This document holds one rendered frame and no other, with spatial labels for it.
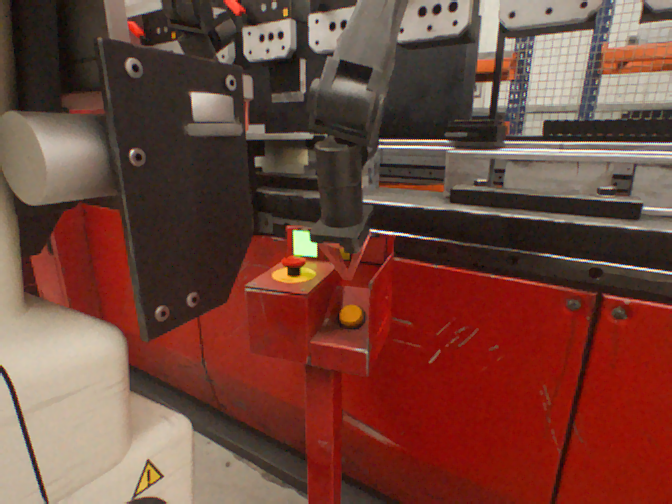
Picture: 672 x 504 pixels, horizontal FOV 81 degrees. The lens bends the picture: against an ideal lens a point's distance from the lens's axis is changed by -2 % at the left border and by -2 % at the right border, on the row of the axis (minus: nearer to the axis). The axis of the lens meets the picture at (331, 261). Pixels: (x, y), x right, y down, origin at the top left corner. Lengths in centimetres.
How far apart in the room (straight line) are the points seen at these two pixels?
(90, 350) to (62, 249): 143
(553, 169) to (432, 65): 73
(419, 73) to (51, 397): 137
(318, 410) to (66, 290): 120
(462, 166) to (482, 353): 37
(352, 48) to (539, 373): 61
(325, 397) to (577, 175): 59
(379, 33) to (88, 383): 42
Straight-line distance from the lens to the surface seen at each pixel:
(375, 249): 69
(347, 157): 50
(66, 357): 26
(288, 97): 109
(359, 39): 50
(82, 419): 28
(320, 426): 77
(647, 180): 83
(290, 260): 64
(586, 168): 83
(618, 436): 85
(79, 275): 174
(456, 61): 144
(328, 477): 84
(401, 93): 149
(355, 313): 65
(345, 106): 48
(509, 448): 91
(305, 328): 61
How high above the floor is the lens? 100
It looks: 18 degrees down
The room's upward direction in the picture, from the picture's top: straight up
